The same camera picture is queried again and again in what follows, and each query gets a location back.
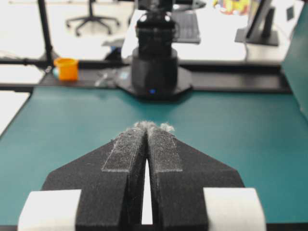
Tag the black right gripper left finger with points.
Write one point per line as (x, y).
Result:
(100, 191)

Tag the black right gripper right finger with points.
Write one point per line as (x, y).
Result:
(195, 192)

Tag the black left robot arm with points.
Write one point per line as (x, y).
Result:
(154, 73)

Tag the orange plastic cup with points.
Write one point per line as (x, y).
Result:
(67, 68)

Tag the black keyboard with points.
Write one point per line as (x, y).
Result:
(187, 29)

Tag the black office chair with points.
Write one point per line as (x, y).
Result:
(91, 17)

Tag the black monitor stand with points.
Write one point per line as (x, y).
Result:
(259, 27)

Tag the colourful mug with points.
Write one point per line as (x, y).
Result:
(232, 7)

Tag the black frame post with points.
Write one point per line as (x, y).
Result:
(49, 55)

